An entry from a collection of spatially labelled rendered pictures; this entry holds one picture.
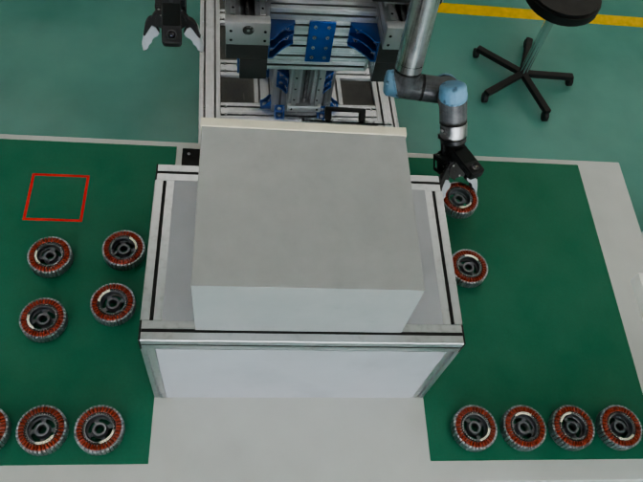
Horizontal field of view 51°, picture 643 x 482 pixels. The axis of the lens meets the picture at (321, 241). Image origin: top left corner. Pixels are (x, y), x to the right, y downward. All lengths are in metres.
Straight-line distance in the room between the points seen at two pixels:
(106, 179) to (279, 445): 0.92
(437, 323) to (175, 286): 0.56
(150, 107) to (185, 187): 1.67
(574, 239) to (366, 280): 1.06
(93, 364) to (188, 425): 0.28
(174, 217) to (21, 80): 1.99
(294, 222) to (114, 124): 1.97
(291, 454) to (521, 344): 0.70
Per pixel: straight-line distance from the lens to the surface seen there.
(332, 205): 1.34
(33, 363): 1.85
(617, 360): 2.07
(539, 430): 1.86
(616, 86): 3.93
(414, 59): 1.91
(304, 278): 1.25
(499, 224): 2.13
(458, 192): 2.05
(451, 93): 1.87
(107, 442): 1.71
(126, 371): 1.79
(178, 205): 1.57
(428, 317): 1.49
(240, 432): 1.73
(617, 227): 2.31
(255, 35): 2.18
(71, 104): 3.30
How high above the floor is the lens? 2.42
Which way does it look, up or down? 59 degrees down
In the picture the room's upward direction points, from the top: 13 degrees clockwise
